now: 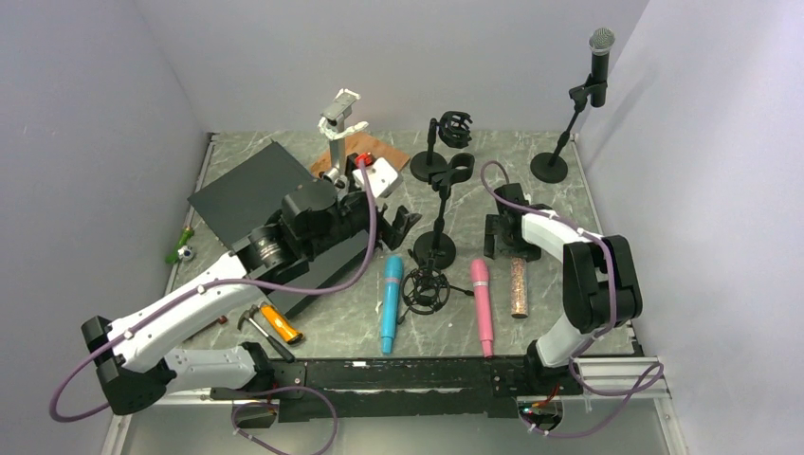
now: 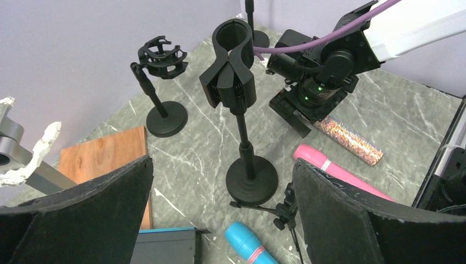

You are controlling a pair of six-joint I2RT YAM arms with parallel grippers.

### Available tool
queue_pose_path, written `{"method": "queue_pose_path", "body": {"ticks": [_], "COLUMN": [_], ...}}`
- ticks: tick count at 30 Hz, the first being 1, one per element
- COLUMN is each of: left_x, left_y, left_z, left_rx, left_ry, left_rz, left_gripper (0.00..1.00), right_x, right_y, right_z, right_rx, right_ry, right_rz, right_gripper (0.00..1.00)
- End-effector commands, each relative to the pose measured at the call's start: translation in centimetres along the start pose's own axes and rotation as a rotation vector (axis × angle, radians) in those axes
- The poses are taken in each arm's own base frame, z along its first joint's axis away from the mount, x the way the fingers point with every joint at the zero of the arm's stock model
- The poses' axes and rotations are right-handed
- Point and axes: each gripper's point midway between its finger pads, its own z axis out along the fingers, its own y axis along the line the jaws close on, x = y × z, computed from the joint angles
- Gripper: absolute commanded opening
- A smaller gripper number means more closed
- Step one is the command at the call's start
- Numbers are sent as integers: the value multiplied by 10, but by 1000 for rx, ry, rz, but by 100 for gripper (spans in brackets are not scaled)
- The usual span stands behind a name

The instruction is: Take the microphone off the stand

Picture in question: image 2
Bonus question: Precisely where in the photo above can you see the round-base stand glitter mic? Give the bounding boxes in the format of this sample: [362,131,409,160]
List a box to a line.
[199,19,278,208]

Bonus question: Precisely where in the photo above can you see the pink microphone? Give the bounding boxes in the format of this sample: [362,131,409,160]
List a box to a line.
[293,144,394,202]

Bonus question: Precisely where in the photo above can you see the blue microphone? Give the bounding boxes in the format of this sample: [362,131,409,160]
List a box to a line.
[224,222,278,264]

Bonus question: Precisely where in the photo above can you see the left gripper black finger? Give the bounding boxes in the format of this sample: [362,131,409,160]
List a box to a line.
[1,155,153,263]

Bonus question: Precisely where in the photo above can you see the silver white bracket stand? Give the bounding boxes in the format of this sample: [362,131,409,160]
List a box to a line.
[1,96,76,195]

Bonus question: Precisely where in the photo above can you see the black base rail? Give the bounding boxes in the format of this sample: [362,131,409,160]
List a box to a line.
[412,97,465,213]

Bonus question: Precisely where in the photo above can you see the glitter microphone silver grille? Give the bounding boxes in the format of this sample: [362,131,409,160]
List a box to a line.
[313,116,385,166]

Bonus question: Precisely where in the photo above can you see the wooden board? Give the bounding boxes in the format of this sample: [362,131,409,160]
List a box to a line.
[57,126,154,231]

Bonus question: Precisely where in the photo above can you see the dark grey rack unit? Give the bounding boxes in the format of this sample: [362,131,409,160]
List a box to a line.
[130,227,210,264]

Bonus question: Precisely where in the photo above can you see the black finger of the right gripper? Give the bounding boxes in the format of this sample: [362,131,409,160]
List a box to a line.
[292,159,465,263]

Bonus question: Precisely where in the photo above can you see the black tripod shock-mount stand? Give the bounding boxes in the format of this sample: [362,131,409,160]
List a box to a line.
[230,183,304,263]

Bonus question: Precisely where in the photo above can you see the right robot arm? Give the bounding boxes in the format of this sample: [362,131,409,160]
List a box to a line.
[264,1,465,263]

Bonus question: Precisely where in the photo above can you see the round-base stand with shock mount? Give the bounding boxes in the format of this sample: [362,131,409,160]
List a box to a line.
[130,35,189,139]

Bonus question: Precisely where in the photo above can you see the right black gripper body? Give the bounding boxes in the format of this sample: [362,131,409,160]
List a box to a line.
[269,85,348,138]

